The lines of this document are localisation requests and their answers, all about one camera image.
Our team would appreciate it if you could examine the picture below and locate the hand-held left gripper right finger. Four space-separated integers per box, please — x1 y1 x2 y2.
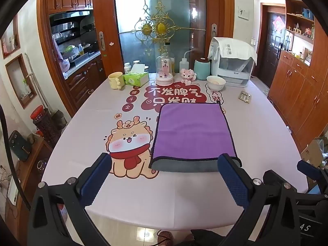
217 153 305 246

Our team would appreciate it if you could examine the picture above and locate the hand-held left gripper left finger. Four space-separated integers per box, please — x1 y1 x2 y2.
27 153 112 246

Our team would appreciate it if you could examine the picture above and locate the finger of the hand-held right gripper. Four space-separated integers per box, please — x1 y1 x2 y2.
297 159 328 182

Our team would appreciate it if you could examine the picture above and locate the purple towel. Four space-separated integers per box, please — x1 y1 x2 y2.
149 102 243 173

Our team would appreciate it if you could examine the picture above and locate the cardboard box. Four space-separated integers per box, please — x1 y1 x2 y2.
300 137 328 168

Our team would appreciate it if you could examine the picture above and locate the pink printed tablecloth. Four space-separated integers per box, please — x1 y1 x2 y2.
41 78 309 232

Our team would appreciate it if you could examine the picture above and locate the wooden side cabinet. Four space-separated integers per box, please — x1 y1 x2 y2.
5 135 55 236

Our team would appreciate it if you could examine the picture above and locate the red lid jar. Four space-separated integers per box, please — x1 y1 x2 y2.
30 105 61 147

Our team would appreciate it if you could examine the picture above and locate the wooden shelf cabinet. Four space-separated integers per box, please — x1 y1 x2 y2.
269 0 328 145

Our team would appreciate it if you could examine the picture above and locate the black device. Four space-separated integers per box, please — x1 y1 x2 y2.
9 131 33 162

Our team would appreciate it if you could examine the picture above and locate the silver blister pill pack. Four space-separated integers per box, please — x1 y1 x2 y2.
238 91 252 104

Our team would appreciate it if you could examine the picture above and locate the shoe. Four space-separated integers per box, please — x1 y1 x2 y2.
157 231 174 246

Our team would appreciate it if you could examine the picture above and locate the white bowl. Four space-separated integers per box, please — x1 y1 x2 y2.
206 75 226 91

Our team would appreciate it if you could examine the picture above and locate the yellow mug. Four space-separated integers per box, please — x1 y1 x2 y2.
108 72 125 90

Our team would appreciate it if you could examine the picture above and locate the white countertop appliance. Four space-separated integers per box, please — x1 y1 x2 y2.
211 55 253 87

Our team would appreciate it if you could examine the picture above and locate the green tissue box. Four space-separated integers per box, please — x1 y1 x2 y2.
123 64 150 87

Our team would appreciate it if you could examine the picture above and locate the pink plush toy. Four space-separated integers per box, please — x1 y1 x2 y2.
180 68 197 83

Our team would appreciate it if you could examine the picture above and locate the teal canister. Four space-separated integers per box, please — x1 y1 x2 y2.
193 58 211 81

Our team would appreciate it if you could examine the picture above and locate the kitchen counter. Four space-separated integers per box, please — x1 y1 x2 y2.
63 51 103 80

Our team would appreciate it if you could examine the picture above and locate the dark entry door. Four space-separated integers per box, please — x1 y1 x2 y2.
263 4 286 88

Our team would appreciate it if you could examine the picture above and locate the white squeeze bottle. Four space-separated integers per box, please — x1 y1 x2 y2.
179 50 199 79

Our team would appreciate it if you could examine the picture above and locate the glass dome ornament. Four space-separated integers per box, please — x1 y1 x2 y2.
155 52 174 86

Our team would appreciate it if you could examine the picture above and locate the white cloth cover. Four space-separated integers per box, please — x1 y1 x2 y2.
208 37 257 66

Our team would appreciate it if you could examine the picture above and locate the clear glass bottle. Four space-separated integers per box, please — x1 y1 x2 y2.
164 43 176 75

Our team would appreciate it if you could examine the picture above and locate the glass door with gold ornament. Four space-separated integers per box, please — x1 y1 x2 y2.
114 0 208 79

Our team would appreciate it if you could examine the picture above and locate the mop handle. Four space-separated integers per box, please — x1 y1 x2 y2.
25 53 52 118

